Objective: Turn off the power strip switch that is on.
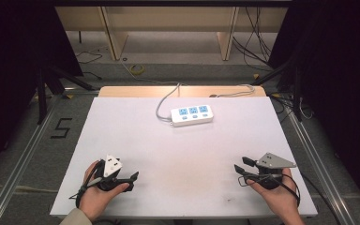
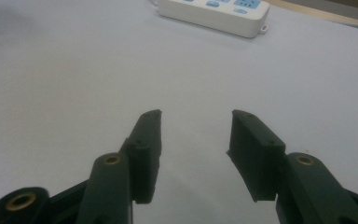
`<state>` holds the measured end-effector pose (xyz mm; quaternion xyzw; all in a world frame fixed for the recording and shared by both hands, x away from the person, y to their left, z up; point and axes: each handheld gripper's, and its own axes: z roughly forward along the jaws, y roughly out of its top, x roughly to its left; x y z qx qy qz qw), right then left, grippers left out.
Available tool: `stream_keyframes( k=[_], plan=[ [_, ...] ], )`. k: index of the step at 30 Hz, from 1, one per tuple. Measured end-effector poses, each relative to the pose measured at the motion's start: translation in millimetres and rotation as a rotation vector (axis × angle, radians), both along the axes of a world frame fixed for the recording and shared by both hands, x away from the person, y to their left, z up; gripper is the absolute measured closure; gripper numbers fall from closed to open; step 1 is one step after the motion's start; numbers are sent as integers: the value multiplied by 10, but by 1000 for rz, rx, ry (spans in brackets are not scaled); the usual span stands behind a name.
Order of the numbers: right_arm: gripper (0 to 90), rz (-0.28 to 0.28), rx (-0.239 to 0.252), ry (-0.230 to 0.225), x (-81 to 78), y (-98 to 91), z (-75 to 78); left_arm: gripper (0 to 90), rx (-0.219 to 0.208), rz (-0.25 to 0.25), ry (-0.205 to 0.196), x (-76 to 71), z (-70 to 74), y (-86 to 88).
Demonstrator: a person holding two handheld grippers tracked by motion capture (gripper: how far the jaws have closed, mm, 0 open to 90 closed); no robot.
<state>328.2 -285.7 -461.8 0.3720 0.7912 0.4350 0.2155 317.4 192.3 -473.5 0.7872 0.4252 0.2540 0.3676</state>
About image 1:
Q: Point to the wooden desk frame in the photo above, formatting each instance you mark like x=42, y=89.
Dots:
x=172, y=22

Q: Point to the black tape floor mark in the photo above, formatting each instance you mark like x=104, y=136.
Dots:
x=62, y=128

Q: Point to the aluminium floor rail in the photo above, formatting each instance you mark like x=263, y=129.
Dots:
x=322, y=172
x=18, y=165

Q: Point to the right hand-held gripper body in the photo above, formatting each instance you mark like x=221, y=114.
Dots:
x=275, y=162

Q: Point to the black metal stand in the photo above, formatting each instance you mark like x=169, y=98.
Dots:
x=43, y=90
x=296, y=93

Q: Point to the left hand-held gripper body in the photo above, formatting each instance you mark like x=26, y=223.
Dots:
x=112, y=165

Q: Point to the white board sheet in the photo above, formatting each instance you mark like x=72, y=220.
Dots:
x=181, y=156

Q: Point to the person's left hand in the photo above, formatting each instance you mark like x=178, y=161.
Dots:
x=97, y=200

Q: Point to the white power strip blue sockets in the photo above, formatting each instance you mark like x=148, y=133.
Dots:
x=192, y=115

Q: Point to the person's right hand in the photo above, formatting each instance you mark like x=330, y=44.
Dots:
x=278, y=197

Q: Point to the yellow tape roll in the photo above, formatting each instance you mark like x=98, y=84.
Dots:
x=136, y=69

